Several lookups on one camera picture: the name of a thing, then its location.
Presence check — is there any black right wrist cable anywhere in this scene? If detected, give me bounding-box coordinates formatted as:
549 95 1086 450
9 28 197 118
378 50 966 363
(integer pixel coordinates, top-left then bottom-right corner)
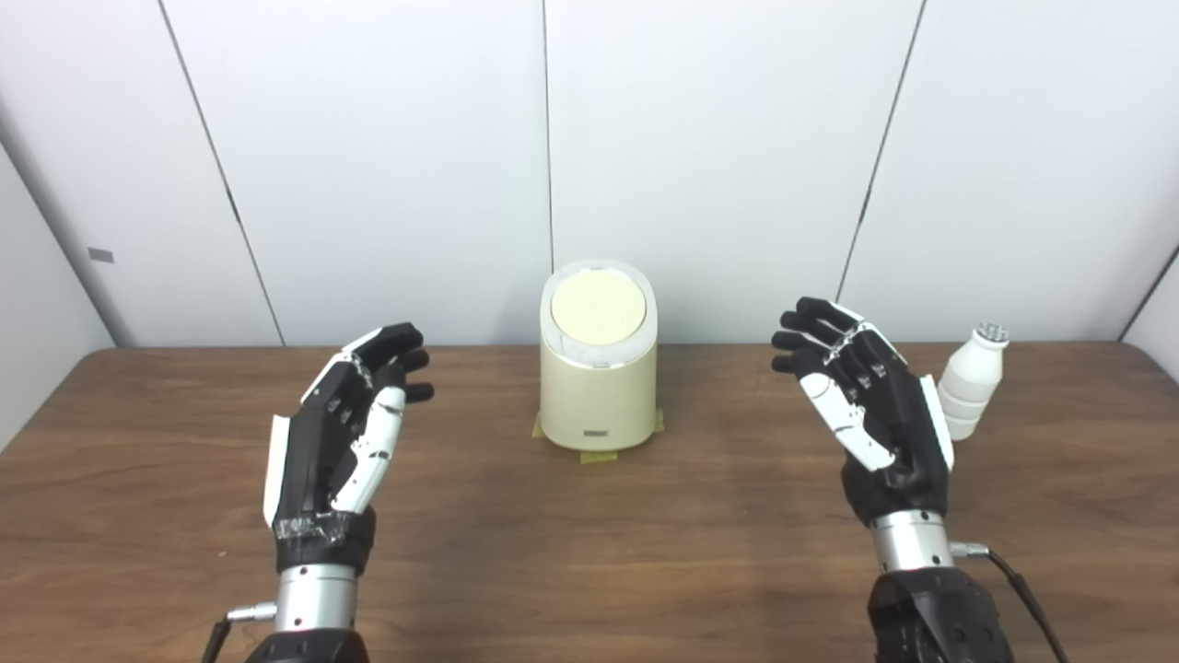
951 541 1069 663

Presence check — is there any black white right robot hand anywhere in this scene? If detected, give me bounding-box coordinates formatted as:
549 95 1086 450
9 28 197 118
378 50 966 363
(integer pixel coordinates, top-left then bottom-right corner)
771 297 956 529

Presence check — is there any cream round bin lid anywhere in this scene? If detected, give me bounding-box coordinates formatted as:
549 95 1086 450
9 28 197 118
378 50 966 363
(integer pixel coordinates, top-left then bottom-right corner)
551 267 648 346

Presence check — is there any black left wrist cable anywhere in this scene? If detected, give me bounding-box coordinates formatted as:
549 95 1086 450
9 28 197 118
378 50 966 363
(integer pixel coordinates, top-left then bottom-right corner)
201 602 278 663

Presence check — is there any small white plastic bottle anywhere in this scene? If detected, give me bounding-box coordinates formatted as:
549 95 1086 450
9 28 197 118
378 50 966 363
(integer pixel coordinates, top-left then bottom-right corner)
937 322 1010 441

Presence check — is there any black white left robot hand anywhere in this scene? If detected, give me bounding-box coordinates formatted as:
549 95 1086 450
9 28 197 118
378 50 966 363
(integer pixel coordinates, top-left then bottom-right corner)
263 322 436 576

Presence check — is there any cream-colored round bin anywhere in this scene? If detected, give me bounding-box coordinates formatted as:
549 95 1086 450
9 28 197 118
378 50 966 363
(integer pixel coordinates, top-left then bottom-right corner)
539 260 660 452

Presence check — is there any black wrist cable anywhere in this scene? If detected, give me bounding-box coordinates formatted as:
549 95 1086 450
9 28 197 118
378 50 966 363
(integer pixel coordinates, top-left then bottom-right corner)
951 541 1069 663
201 602 278 663

